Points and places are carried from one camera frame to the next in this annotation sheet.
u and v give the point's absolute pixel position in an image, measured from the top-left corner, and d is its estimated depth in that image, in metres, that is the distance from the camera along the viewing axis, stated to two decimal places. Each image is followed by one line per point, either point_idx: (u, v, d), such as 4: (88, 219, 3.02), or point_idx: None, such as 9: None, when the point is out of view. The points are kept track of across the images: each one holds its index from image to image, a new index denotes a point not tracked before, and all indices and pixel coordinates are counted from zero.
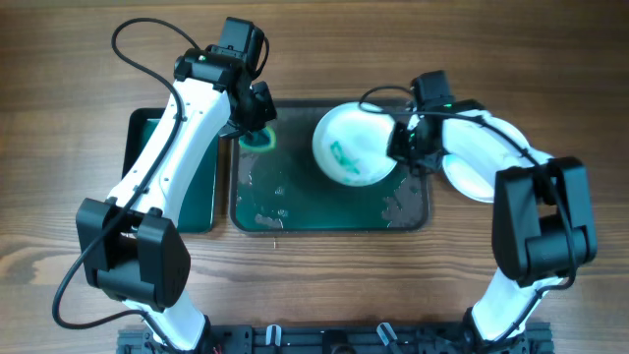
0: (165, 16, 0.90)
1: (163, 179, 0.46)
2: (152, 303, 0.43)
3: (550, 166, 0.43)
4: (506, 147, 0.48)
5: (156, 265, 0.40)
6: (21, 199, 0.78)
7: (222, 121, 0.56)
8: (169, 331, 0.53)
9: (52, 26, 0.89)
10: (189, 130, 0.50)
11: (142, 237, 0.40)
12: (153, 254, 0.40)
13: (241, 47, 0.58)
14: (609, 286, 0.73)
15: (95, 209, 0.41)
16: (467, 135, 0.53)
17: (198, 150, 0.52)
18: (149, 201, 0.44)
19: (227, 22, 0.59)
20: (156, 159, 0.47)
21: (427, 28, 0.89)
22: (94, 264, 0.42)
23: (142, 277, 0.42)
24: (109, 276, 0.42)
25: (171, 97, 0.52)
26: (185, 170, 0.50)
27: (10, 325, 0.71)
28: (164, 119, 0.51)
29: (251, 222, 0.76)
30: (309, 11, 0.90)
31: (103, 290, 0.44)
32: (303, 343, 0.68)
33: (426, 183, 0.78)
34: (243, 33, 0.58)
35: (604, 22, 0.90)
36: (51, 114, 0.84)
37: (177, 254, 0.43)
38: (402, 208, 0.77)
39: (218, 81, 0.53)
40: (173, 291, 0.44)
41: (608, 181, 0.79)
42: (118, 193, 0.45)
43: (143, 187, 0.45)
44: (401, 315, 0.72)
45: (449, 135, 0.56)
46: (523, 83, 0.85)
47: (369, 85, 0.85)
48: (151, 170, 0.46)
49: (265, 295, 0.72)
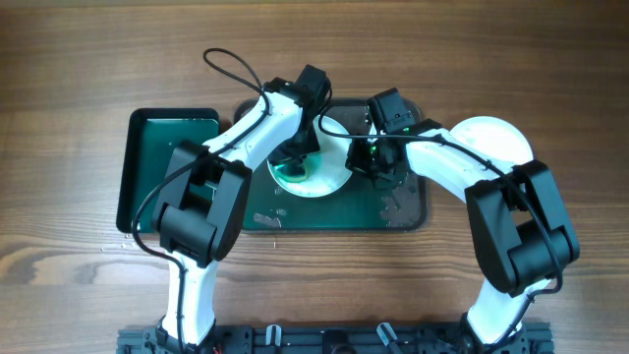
0: (166, 17, 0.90)
1: (248, 146, 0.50)
2: (203, 253, 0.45)
3: (517, 174, 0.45)
4: (469, 160, 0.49)
5: (224, 208, 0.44)
6: (21, 199, 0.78)
7: (288, 134, 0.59)
8: (189, 309, 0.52)
9: (53, 26, 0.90)
10: (273, 122, 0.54)
11: (224, 179, 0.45)
12: (232, 194, 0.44)
13: (314, 86, 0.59)
14: (609, 286, 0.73)
15: (189, 148, 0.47)
16: (428, 156, 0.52)
17: (268, 147, 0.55)
18: (237, 155, 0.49)
19: (307, 67, 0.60)
20: (245, 131, 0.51)
21: (427, 28, 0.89)
22: (168, 199, 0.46)
23: (202, 221, 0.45)
24: (176, 216, 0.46)
25: (258, 99, 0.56)
26: (257, 158, 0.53)
27: (10, 325, 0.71)
28: (252, 111, 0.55)
29: (250, 220, 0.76)
30: (308, 10, 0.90)
31: (162, 234, 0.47)
32: (302, 343, 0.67)
33: (425, 182, 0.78)
34: (317, 77, 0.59)
35: (604, 23, 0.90)
36: (51, 114, 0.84)
37: (240, 211, 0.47)
38: (400, 208, 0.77)
39: (299, 99, 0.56)
40: (225, 246, 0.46)
41: (607, 181, 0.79)
42: (211, 144, 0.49)
43: (234, 144, 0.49)
44: (401, 315, 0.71)
45: (412, 155, 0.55)
46: (523, 83, 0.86)
47: (369, 85, 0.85)
48: (240, 137, 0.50)
49: (265, 295, 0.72)
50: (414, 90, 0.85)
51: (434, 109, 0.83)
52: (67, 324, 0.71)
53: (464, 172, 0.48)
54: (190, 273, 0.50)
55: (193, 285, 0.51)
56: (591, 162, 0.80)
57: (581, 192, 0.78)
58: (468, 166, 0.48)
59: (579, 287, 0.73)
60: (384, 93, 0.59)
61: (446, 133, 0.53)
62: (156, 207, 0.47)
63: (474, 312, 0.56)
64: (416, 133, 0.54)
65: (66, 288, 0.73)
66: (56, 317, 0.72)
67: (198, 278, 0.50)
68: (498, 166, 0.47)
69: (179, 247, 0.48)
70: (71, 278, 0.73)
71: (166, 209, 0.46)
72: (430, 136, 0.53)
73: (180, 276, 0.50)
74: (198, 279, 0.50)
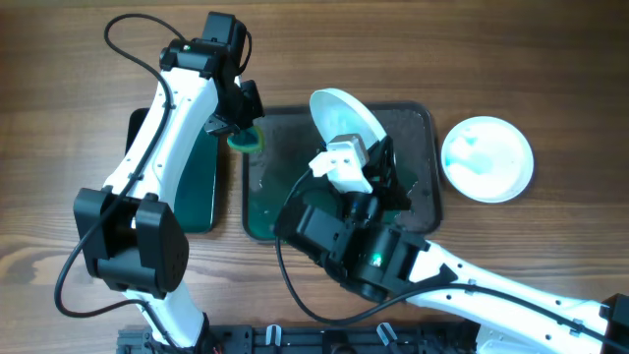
0: (166, 16, 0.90)
1: (156, 165, 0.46)
2: (154, 289, 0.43)
3: (610, 322, 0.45)
4: (543, 320, 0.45)
5: (153, 256, 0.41)
6: (21, 199, 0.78)
7: (210, 109, 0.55)
8: (170, 327, 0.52)
9: (53, 26, 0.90)
10: (177, 116, 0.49)
11: (141, 223, 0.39)
12: (154, 239, 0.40)
13: (224, 38, 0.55)
14: (610, 287, 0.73)
15: (92, 198, 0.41)
16: (467, 310, 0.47)
17: (188, 142, 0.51)
18: (144, 188, 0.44)
19: (209, 15, 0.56)
20: (148, 147, 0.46)
21: (427, 28, 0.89)
22: (94, 253, 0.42)
23: (142, 265, 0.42)
24: (110, 267, 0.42)
25: (158, 87, 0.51)
26: (175, 166, 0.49)
27: (10, 325, 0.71)
28: (153, 107, 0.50)
29: (263, 232, 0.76)
30: (309, 11, 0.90)
31: (103, 278, 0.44)
32: (302, 343, 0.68)
33: (436, 186, 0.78)
34: (224, 25, 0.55)
35: (603, 23, 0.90)
36: (51, 114, 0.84)
37: (176, 241, 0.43)
38: (415, 212, 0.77)
39: (203, 68, 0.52)
40: (173, 276, 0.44)
41: (607, 181, 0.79)
42: (114, 181, 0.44)
43: (139, 173, 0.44)
44: (400, 315, 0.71)
45: (422, 303, 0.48)
46: (523, 83, 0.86)
47: (369, 85, 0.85)
48: (143, 159, 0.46)
49: (265, 295, 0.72)
50: (414, 90, 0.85)
51: (434, 108, 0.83)
52: (67, 324, 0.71)
53: (548, 339, 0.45)
54: (151, 303, 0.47)
55: (160, 310, 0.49)
56: (591, 162, 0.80)
57: (580, 192, 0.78)
58: (549, 329, 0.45)
59: (580, 287, 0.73)
60: (305, 220, 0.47)
61: (452, 263, 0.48)
62: (85, 264, 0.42)
63: None
64: (388, 264, 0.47)
65: (66, 289, 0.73)
66: (57, 318, 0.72)
67: (162, 306, 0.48)
68: (583, 322, 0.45)
69: (128, 287, 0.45)
70: (71, 278, 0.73)
71: (97, 265, 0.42)
72: (436, 275, 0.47)
73: (144, 307, 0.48)
74: (164, 302, 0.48)
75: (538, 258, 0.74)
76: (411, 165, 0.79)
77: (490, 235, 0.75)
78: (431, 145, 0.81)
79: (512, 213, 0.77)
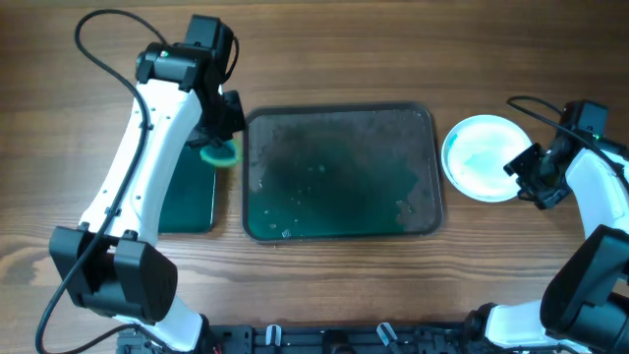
0: (166, 16, 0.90)
1: (135, 198, 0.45)
2: (142, 319, 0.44)
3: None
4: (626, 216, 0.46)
5: (136, 291, 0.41)
6: (20, 199, 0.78)
7: (195, 119, 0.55)
8: (166, 335, 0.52)
9: (53, 26, 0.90)
10: (155, 137, 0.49)
11: (120, 264, 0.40)
12: (135, 276, 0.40)
13: (207, 43, 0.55)
14: None
15: (71, 238, 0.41)
16: (599, 175, 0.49)
17: (172, 156, 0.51)
18: (123, 223, 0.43)
19: (194, 20, 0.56)
20: (127, 174, 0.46)
21: (427, 28, 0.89)
22: (78, 289, 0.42)
23: (126, 299, 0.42)
24: (94, 301, 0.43)
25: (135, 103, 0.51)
26: (156, 189, 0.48)
27: (10, 325, 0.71)
28: (130, 129, 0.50)
29: (263, 231, 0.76)
30: (309, 11, 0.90)
31: (90, 310, 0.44)
32: (303, 343, 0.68)
33: (438, 188, 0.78)
34: (209, 29, 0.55)
35: (602, 24, 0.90)
36: (50, 114, 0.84)
37: (159, 272, 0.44)
38: (415, 213, 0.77)
39: (183, 80, 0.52)
40: (160, 304, 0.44)
41: None
42: (90, 216, 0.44)
43: (116, 208, 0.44)
44: (400, 315, 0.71)
45: (577, 159, 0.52)
46: (522, 83, 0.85)
47: (369, 85, 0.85)
48: (123, 186, 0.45)
49: (265, 295, 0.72)
50: (414, 90, 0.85)
51: (434, 108, 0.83)
52: (67, 324, 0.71)
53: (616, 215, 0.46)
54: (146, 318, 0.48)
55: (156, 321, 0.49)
56: None
57: None
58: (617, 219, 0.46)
59: None
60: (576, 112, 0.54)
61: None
62: (72, 298, 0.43)
63: (497, 312, 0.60)
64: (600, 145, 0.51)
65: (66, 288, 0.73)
66: (56, 318, 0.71)
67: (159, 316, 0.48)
68: None
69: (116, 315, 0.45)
70: None
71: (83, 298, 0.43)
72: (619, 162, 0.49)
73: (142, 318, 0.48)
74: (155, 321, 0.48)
75: (538, 258, 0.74)
76: (412, 167, 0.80)
77: (490, 235, 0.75)
78: (431, 143, 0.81)
79: (512, 213, 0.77)
